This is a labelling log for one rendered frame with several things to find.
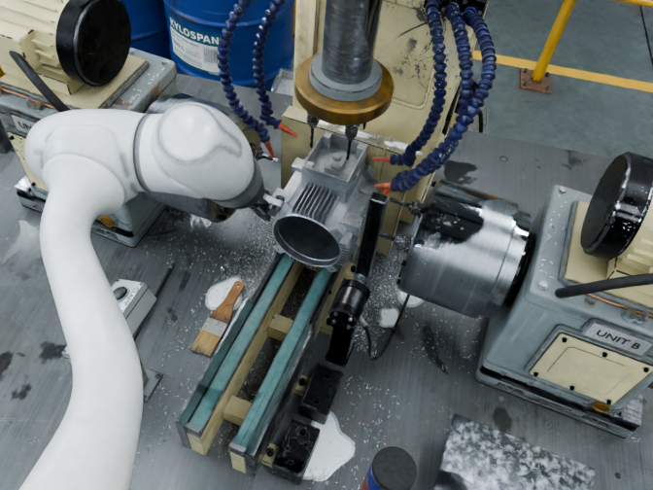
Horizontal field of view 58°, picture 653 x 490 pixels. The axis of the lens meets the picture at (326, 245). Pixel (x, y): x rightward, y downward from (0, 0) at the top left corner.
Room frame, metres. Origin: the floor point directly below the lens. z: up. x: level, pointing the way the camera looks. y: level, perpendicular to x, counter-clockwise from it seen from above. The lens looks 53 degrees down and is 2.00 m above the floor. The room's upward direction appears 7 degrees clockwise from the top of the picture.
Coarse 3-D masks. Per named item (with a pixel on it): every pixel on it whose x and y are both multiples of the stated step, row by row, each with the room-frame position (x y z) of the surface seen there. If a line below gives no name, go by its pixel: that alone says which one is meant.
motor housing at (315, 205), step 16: (304, 192) 0.82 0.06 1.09; (320, 192) 0.81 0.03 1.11; (304, 208) 0.78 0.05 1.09; (320, 208) 0.78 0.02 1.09; (336, 208) 0.79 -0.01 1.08; (352, 208) 0.82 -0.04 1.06; (272, 224) 0.78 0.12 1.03; (288, 224) 0.82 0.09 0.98; (304, 224) 0.85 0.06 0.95; (320, 224) 0.74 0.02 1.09; (288, 240) 0.79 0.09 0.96; (304, 240) 0.81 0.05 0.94; (320, 240) 0.82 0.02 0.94; (336, 240) 0.73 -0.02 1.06; (352, 240) 0.75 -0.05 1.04; (304, 256) 0.77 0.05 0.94; (320, 256) 0.77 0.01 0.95; (336, 256) 0.75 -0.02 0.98
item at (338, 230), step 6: (366, 168) 0.91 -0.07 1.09; (372, 168) 0.92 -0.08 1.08; (366, 174) 0.90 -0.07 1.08; (372, 174) 0.91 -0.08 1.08; (282, 210) 0.77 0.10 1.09; (288, 210) 0.78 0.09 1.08; (282, 216) 0.77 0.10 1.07; (330, 228) 0.74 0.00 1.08; (336, 228) 0.74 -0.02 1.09; (342, 228) 0.74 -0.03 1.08; (336, 234) 0.73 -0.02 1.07; (342, 234) 0.73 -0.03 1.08; (276, 246) 0.77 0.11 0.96; (282, 252) 0.77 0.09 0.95; (336, 264) 0.74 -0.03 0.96; (330, 270) 0.73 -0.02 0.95; (336, 270) 0.73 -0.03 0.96
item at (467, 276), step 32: (448, 192) 0.80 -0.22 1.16; (480, 192) 0.83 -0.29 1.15; (448, 224) 0.73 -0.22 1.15; (480, 224) 0.73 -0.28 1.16; (512, 224) 0.74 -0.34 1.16; (416, 256) 0.68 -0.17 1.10; (448, 256) 0.68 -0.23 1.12; (480, 256) 0.68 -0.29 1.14; (512, 256) 0.68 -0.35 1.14; (416, 288) 0.66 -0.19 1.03; (448, 288) 0.65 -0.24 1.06; (480, 288) 0.64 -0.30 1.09
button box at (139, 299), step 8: (120, 280) 0.58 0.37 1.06; (128, 280) 0.58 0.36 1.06; (112, 288) 0.56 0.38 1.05; (128, 288) 0.56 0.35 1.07; (136, 288) 0.56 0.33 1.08; (144, 288) 0.56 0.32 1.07; (128, 296) 0.54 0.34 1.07; (136, 296) 0.54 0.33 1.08; (144, 296) 0.55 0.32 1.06; (152, 296) 0.56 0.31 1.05; (120, 304) 0.52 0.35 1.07; (128, 304) 0.52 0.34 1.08; (136, 304) 0.53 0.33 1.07; (144, 304) 0.54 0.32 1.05; (152, 304) 0.55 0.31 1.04; (128, 312) 0.51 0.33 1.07; (136, 312) 0.52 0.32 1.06; (144, 312) 0.53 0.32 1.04; (128, 320) 0.50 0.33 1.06; (136, 320) 0.51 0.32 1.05; (136, 328) 0.50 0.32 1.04; (64, 352) 0.42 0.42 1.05
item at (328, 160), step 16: (320, 144) 0.93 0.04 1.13; (336, 144) 0.94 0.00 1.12; (352, 144) 0.94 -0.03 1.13; (320, 160) 0.89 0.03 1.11; (336, 160) 0.89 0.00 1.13; (352, 160) 0.91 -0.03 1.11; (304, 176) 0.84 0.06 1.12; (320, 176) 0.83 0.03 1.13; (336, 176) 0.85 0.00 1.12; (352, 176) 0.84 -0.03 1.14; (336, 192) 0.82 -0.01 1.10; (352, 192) 0.85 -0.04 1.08
